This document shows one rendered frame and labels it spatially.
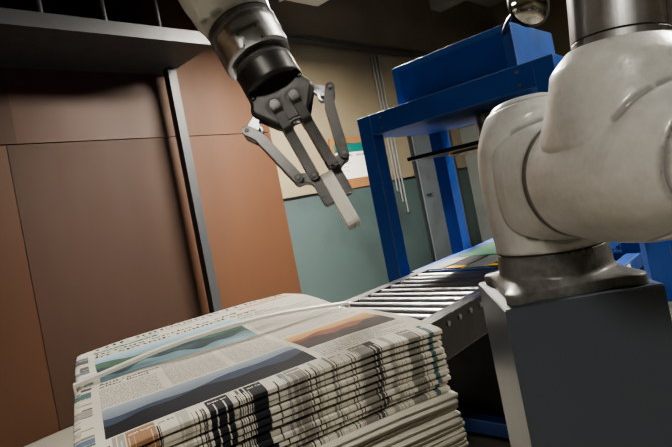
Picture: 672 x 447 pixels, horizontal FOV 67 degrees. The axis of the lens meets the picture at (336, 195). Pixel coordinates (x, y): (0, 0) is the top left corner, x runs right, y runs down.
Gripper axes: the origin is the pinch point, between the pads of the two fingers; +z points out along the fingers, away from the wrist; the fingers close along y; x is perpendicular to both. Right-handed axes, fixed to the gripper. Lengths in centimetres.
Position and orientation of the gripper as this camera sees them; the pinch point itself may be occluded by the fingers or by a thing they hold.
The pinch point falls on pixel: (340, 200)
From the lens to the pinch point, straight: 60.5
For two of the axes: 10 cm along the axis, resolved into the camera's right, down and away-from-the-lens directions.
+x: 0.2, 2.2, 9.7
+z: 4.9, 8.5, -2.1
